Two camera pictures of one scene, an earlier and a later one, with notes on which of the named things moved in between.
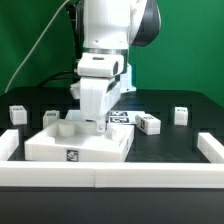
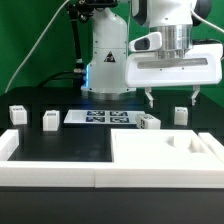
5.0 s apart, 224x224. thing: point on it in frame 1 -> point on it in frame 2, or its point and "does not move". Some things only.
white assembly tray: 71,140 -> 159,146
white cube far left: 18,114 does not move
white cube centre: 149,124 does not move
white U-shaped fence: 112,174 does not move
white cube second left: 50,117 does not move
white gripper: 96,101 -> 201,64
